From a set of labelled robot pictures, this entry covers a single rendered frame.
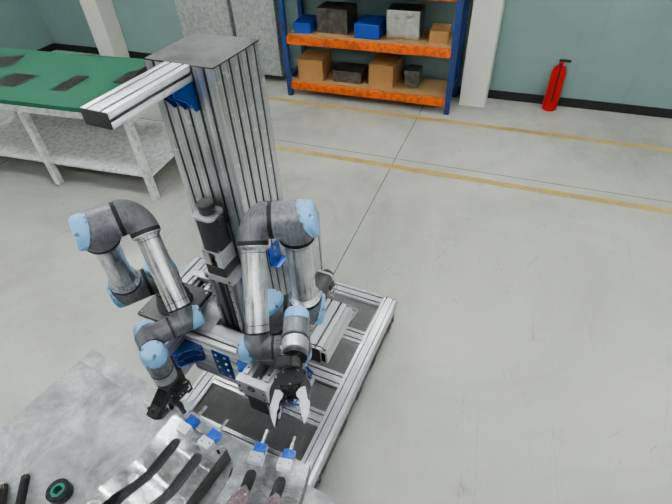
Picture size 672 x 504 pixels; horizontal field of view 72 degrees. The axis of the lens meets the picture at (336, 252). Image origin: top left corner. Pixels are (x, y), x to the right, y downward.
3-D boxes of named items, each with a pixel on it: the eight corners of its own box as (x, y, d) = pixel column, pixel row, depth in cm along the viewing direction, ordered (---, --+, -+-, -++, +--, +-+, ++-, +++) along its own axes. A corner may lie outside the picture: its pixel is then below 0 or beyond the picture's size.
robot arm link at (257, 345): (228, 200, 136) (235, 366, 136) (265, 198, 136) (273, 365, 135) (237, 204, 147) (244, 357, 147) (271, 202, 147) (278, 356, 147)
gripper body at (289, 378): (311, 401, 121) (311, 362, 130) (303, 384, 116) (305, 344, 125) (282, 405, 122) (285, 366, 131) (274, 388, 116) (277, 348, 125)
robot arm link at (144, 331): (168, 324, 159) (178, 346, 152) (135, 339, 155) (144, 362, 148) (161, 309, 154) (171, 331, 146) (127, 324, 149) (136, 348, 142)
